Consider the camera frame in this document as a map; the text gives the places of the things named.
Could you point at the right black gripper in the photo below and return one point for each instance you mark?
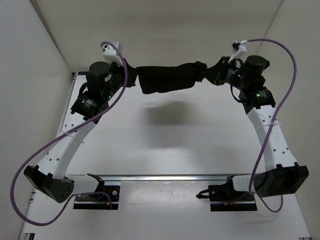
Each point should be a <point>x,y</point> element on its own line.
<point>222,66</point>

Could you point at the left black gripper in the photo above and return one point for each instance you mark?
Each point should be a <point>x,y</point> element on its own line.
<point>132,73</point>

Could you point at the black skirt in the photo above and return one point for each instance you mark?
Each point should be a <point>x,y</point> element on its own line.
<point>164,79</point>

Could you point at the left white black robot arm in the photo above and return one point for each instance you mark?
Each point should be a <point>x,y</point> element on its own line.
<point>103,81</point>

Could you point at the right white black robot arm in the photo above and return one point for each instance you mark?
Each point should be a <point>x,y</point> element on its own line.
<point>282,175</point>

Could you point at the left blue corner label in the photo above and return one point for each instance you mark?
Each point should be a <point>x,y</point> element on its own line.
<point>80,73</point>

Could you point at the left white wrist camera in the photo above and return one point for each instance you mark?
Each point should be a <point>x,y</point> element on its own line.
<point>110,55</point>

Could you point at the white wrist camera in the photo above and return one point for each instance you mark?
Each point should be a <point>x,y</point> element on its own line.
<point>110,55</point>
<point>238,49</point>

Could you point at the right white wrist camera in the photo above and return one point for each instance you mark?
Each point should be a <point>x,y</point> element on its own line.
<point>238,49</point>

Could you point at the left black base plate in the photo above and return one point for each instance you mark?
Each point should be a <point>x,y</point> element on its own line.
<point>95,193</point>

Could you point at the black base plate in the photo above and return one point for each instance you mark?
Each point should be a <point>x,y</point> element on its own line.
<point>223,198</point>
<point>95,193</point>

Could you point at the aluminium front rail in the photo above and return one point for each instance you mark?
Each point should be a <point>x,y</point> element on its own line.
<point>163,177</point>

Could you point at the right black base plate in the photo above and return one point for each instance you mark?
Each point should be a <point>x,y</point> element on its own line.
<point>223,198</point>

